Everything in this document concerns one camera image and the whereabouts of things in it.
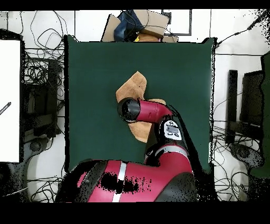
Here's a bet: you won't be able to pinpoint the brown cardboard box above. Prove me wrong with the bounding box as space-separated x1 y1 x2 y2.
132 9 170 36

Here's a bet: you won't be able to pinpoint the white table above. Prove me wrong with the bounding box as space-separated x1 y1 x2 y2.
0 39 21 163

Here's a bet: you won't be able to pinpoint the black cable tangle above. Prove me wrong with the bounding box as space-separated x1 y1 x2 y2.
20 10 68 100
211 126 250 201

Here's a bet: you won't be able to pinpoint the orange-brown cloth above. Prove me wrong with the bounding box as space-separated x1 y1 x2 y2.
136 31 164 42

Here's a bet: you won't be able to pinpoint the black cable with adapter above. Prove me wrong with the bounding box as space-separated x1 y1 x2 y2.
215 9 270 53

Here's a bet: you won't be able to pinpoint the dark-framed white board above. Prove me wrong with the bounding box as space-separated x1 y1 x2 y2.
161 9 192 36

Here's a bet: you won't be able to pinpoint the orange terry towel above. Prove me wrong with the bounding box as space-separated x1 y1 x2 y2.
115 71 167 144

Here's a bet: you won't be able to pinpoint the dark green table cloth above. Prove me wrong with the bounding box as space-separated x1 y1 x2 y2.
63 34 216 173

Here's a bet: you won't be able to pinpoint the black wheeled stand base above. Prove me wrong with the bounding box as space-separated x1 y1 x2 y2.
21 136 55 170

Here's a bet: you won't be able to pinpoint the black equipment stand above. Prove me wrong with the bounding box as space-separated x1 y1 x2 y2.
21 59 62 138

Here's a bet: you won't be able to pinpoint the blue jeans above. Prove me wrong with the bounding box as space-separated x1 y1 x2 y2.
113 10 146 42

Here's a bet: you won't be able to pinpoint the black upright post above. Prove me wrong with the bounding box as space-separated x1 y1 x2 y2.
225 69 238 145

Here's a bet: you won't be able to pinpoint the brown cardboard sheet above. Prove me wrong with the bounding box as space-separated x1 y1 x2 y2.
101 14 121 42

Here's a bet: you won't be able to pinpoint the black chair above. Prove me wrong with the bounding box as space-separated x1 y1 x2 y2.
240 70 264 127

